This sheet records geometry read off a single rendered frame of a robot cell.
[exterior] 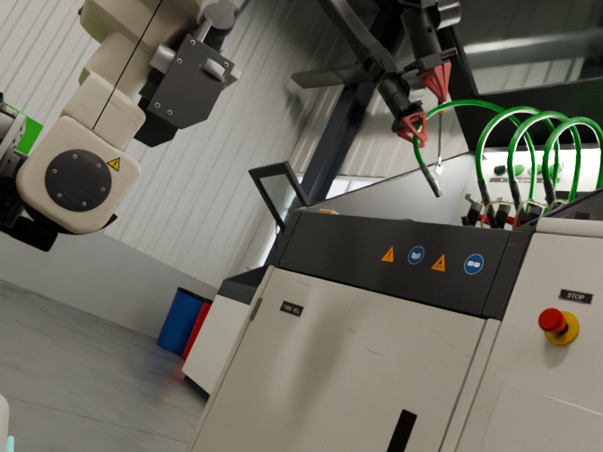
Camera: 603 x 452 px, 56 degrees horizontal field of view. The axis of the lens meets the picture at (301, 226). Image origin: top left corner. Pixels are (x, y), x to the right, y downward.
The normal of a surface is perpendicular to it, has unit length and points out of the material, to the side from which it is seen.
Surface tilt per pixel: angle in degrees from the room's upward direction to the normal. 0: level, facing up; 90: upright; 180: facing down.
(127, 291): 90
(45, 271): 90
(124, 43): 90
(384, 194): 90
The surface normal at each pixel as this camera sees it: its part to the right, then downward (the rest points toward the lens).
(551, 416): -0.71, -0.44
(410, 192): 0.58, 0.07
